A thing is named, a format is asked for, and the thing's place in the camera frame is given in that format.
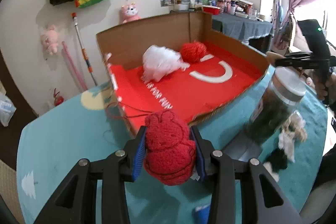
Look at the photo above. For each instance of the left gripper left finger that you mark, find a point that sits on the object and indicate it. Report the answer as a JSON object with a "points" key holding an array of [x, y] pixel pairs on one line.
{"points": [[122, 166]]}

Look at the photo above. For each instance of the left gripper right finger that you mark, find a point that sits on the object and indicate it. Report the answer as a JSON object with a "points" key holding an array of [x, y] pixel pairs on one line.
{"points": [[217, 169]]}

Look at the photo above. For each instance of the red bunny plush sponge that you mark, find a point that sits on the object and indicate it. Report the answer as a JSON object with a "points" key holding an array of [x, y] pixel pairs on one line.
{"points": [[170, 153]]}

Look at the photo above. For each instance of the black fuzzy scrunchie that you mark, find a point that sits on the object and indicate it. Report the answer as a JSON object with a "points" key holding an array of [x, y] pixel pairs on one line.
{"points": [[278, 160]]}

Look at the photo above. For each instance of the cream lace scrunchie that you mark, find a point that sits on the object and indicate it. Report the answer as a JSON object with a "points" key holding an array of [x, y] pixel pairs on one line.
{"points": [[294, 127]]}

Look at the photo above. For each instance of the sheer white organza scrunchie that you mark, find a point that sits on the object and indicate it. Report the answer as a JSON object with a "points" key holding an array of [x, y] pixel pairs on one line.
{"points": [[286, 143]]}

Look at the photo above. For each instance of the red mesh bath pouf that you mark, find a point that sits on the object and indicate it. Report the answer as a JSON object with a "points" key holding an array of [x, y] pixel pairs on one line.
{"points": [[193, 52]]}

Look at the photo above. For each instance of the white mesh bath pouf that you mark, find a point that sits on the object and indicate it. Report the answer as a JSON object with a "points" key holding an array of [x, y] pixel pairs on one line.
{"points": [[158, 62]]}

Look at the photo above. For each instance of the blue cloth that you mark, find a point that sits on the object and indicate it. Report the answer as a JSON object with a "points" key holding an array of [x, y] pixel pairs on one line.
{"points": [[201, 214]]}

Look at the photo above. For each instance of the white fluffy star scrunchie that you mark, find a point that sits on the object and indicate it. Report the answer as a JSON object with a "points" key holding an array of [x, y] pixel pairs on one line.
{"points": [[268, 166]]}

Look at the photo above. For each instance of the person's right hand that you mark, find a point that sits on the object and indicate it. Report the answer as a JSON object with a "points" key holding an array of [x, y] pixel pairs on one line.
{"points": [[322, 89]]}

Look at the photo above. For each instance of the black colourful tin box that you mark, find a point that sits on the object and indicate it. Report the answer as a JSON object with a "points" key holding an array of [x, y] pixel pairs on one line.
{"points": [[242, 147]]}

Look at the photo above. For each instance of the tall jar of tea leaves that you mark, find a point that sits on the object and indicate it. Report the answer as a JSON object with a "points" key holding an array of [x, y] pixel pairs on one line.
{"points": [[280, 99]]}

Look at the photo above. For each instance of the teal fleece table blanket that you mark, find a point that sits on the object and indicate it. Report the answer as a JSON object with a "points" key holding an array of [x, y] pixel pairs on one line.
{"points": [[52, 144]]}

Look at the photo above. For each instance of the side table with grey cloth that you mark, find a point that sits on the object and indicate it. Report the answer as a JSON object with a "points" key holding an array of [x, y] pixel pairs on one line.
{"points": [[250, 32]]}

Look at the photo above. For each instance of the red fire extinguisher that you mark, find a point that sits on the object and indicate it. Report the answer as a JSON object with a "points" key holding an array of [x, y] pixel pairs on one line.
{"points": [[58, 98]]}

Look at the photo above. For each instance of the pink stick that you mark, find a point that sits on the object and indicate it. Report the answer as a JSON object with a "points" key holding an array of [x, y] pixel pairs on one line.
{"points": [[73, 69]]}

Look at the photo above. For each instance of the cardboard box with red liner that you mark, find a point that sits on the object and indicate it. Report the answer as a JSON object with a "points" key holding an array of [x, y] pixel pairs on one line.
{"points": [[228, 69]]}

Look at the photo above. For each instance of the red basin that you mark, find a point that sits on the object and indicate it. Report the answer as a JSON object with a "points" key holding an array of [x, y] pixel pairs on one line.
{"points": [[213, 10]]}

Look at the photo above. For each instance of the white plastic bag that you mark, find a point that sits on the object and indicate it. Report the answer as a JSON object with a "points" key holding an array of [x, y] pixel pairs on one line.
{"points": [[7, 109]]}

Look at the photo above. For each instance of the pink bunny plush on wall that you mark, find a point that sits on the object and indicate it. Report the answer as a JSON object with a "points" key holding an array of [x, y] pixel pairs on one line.
{"points": [[50, 40]]}

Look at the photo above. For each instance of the pink cat plush on wall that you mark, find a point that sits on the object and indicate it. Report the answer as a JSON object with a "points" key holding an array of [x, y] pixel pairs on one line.
{"points": [[129, 13]]}

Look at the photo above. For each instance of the mop handle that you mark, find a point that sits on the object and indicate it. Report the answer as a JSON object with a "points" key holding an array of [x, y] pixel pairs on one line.
{"points": [[83, 50]]}

